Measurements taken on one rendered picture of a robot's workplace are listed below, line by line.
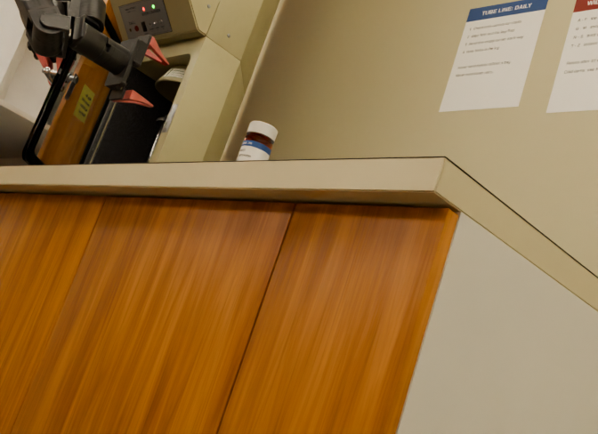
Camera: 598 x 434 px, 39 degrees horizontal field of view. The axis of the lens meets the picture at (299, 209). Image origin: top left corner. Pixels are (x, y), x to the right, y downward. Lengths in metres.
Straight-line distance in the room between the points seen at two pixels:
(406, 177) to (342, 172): 0.10
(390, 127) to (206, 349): 1.11
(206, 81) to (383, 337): 1.19
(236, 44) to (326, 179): 1.09
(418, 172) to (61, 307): 0.69
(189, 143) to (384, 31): 0.63
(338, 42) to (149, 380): 1.43
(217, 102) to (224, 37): 0.15
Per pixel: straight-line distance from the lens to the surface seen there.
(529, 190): 1.73
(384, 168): 0.90
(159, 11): 2.05
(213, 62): 1.97
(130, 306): 1.21
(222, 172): 1.11
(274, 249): 1.02
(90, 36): 1.68
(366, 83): 2.18
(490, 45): 1.99
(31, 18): 1.68
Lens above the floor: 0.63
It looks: 15 degrees up
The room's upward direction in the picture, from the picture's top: 19 degrees clockwise
